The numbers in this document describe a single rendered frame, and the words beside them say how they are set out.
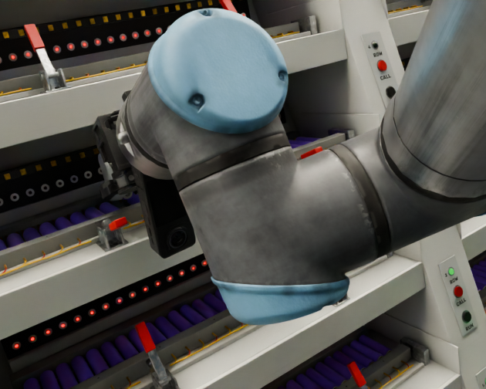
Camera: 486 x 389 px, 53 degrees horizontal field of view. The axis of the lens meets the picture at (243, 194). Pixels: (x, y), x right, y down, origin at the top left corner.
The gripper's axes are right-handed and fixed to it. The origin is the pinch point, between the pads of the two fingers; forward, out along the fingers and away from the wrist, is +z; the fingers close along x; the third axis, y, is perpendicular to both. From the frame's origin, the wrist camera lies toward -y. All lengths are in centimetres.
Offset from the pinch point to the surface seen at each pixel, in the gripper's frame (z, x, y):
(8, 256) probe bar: -3.4, 15.8, -2.8
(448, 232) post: -7, -45, -23
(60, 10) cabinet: 9.4, -3.1, 31.0
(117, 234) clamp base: -6.4, 4.4, -4.8
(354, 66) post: -8.2, -37.5, 6.4
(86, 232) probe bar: -3.2, 7.2, -3.2
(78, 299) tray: -6.7, 11.0, -10.0
